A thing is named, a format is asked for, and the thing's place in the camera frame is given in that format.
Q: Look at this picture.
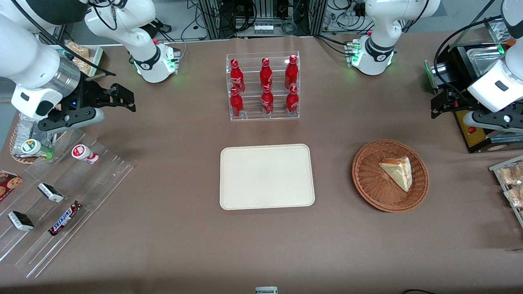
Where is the wrapped pastry packet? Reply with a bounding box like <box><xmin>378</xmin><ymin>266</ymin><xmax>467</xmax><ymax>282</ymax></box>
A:
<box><xmin>505</xmin><ymin>186</ymin><xmax>523</xmax><ymax>209</ymax></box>
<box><xmin>498</xmin><ymin>163</ymin><xmax>523</xmax><ymax>187</ymax></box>

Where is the brown wicker basket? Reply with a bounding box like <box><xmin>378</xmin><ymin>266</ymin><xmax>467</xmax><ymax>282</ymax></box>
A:
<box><xmin>352</xmin><ymin>140</ymin><xmax>429</xmax><ymax>213</ymax></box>

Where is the clear acrylic bottle rack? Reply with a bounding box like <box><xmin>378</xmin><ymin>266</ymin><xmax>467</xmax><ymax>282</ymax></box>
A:
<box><xmin>226</xmin><ymin>51</ymin><xmax>301</xmax><ymax>121</ymax></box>

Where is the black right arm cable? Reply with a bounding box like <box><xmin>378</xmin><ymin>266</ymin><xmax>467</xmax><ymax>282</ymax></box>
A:
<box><xmin>10</xmin><ymin>0</ymin><xmax>117</xmax><ymax>78</ymax></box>

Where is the red cola bottle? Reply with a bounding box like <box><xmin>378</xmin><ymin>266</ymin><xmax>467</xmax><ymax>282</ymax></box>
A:
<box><xmin>260</xmin><ymin>58</ymin><xmax>273</xmax><ymax>91</ymax></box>
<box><xmin>285</xmin><ymin>55</ymin><xmax>299</xmax><ymax>89</ymax></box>
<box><xmin>261</xmin><ymin>85</ymin><xmax>275</xmax><ymax>116</ymax></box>
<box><xmin>285</xmin><ymin>85</ymin><xmax>299</xmax><ymax>115</ymax></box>
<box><xmin>230</xmin><ymin>59</ymin><xmax>246</xmax><ymax>94</ymax></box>
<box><xmin>230</xmin><ymin>87</ymin><xmax>244</xmax><ymax>118</ymax></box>

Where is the clear acrylic stepped stand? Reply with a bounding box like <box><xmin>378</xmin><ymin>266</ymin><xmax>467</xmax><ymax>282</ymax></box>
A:
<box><xmin>0</xmin><ymin>129</ymin><xmax>134</xmax><ymax>279</ymax></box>

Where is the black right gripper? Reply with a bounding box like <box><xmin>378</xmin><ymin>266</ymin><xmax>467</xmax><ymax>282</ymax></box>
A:
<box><xmin>38</xmin><ymin>80</ymin><xmax>136</xmax><ymax>134</ymax></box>

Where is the snickers chocolate bar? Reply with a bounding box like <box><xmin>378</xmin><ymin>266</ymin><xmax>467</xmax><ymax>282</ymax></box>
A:
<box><xmin>48</xmin><ymin>201</ymin><xmax>83</xmax><ymax>236</ymax></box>

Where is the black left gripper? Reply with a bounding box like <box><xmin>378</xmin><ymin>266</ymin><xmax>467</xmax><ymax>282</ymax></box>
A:
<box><xmin>431</xmin><ymin>88</ymin><xmax>523</xmax><ymax>133</ymax></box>

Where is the aluminium frame rack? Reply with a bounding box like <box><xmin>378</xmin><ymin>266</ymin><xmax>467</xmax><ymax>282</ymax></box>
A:
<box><xmin>198</xmin><ymin>0</ymin><xmax>327</xmax><ymax>39</ymax></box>

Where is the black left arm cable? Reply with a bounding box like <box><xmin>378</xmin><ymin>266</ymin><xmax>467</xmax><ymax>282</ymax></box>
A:
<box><xmin>433</xmin><ymin>0</ymin><xmax>505</xmax><ymax>105</ymax></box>

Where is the cream plastic tray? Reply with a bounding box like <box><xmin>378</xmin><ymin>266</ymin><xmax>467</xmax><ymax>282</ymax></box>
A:
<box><xmin>220</xmin><ymin>144</ymin><xmax>315</xmax><ymax>210</ymax></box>

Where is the grey tray with pastries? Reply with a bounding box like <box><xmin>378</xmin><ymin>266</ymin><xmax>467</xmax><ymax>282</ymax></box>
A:
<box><xmin>489</xmin><ymin>155</ymin><xmax>523</xmax><ymax>228</ymax></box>

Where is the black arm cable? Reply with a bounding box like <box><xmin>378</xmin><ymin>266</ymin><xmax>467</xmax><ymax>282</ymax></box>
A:
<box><xmin>10</xmin><ymin>0</ymin><xmax>117</xmax><ymax>78</ymax></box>
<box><xmin>433</xmin><ymin>0</ymin><xmax>505</xmax><ymax>105</ymax></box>

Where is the green white yogurt bottle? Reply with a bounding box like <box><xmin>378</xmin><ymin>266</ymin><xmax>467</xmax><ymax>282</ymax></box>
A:
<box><xmin>20</xmin><ymin>139</ymin><xmax>54</xmax><ymax>160</ymax></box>

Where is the red white yogurt bottle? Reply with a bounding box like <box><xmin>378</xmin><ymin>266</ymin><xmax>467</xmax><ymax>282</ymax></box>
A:
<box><xmin>72</xmin><ymin>144</ymin><xmax>100</xmax><ymax>165</ymax></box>

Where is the triangle sandwich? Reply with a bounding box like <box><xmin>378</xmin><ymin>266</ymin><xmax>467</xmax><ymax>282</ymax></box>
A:
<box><xmin>378</xmin><ymin>156</ymin><xmax>413</xmax><ymax>192</ymax></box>

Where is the white tray with bread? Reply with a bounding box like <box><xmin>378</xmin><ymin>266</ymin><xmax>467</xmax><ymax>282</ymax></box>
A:
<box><xmin>53</xmin><ymin>41</ymin><xmax>105</xmax><ymax>77</ymax></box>

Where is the small round wicker mat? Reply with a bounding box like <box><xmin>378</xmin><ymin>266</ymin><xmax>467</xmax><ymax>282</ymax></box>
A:
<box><xmin>9</xmin><ymin>122</ymin><xmax>41</xmax><ymax>165</ymax></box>

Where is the black oven appliance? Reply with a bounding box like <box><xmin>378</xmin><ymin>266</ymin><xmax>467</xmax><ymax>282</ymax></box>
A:
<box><xmin>424</xmin><ymin>41</ymin><xmax>523</xmax><ymax>154</ymax></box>

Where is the black white snack box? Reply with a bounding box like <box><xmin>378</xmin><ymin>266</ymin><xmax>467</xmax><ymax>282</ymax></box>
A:
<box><xmin>8</xmin><ymin>211</ymin><xmax>35</xmax><ymax>232</ymax></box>
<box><xmin>38</xmin><ymin>183</ymin><xmax>65</xmax><ymax>203</ymax></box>

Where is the chocolate chip cookie packet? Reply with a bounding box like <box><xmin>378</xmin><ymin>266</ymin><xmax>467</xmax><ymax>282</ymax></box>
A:
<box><xmin>0</xmin><ymin>170</ymin><xmax>23</xmax><ymax>202</ymax></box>

